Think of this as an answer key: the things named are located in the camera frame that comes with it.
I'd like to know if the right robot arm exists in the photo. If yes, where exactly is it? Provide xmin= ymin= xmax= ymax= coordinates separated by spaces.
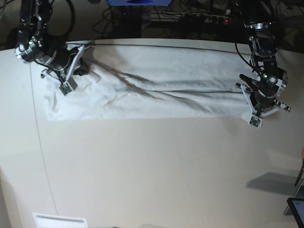
xmin=15 ymin=0 xmax=77 ymax=78

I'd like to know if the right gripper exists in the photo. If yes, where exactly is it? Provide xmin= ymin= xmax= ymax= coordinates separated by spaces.
xmin=35 ymin=47 xmax=90 ymax=76

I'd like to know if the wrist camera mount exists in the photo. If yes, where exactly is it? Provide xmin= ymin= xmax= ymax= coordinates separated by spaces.
xmin=236 ymin=83 xmax=291 ymax=128
xmin=40 ymin=45 xmax=92 ymax=96

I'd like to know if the white T-shirt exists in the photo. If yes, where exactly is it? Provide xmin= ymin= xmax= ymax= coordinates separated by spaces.
xmin=43 ymin=45 xmax=251 ymax=121

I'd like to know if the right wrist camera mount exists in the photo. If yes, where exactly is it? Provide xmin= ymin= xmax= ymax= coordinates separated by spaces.
xmin=40 ymin=45 xmax=92 ymax=96

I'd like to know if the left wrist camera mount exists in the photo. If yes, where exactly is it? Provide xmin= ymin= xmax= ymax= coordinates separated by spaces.
xmin=236 ymin=83 xmax=291 ymax=128

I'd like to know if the blue box overhead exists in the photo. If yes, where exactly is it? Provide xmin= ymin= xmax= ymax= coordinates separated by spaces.
xmin=106 ymin=0 xmax=171 ymax=6

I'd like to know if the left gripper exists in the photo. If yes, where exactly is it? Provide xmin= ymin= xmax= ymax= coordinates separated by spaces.
xmin=250 ymin=87 xmax=277 ymax=111

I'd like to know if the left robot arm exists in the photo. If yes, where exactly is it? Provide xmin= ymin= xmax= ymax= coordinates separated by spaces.
xmin=238 ymin=0 xmax=288 ymax=116

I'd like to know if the power strip with red light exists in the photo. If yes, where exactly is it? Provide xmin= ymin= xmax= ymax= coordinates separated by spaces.
xmin=181 ymin=14 xmax=234 ymax=25

